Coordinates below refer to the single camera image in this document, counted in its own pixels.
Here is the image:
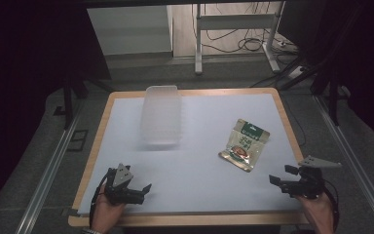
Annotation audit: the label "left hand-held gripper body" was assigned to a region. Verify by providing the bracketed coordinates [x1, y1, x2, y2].
[104, 163, 145, 206]

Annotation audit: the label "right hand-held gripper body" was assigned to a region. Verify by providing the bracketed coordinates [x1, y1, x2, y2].
[280, 155, 343, 200]

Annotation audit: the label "green and clear snack packet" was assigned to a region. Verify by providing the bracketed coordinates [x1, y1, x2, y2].
[217, 118, 271, 174]

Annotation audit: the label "clear plastic container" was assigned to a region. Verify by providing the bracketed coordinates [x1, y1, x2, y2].
[139, 85, 183, 146]

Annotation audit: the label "person's right hand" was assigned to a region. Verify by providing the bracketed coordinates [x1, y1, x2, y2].
[295, 190, 336, 232]

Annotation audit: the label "person's left hand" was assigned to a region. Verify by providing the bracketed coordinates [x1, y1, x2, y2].
[92, 184, 127, 234]

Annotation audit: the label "black metal stand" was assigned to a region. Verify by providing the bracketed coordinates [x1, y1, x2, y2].
[54, 72, 91, 131]
[310, 61, 352, 127]

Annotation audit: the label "white power strip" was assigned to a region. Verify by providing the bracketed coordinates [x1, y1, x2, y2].
[272, 39, 299, 55]

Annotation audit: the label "grey cabinet panel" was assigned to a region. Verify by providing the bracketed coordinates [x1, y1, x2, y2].
[87, 5, 173, 57]

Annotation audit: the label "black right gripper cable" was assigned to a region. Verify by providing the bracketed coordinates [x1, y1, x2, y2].
[321, 179, 341, 234]

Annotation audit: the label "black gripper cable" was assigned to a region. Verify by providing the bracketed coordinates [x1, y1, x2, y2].
[89, 171, 113, 230]
[321, 179, 341, 234]

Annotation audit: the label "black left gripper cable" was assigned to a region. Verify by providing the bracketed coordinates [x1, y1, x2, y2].
[89, 171, 113, 230]

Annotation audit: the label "aluminium rail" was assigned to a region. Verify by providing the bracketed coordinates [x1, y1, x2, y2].
[14, 106, 84, 234]
[314, 95, 374, 234]

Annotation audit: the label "black floor bracket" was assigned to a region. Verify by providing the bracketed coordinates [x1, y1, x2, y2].
[66, 129, 90, 152]

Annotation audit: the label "black floor cables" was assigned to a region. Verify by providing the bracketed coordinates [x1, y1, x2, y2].
[204, 28, 276, 55]

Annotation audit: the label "white desk frame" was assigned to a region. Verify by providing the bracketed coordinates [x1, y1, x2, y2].
[193, 1, 287, 76]

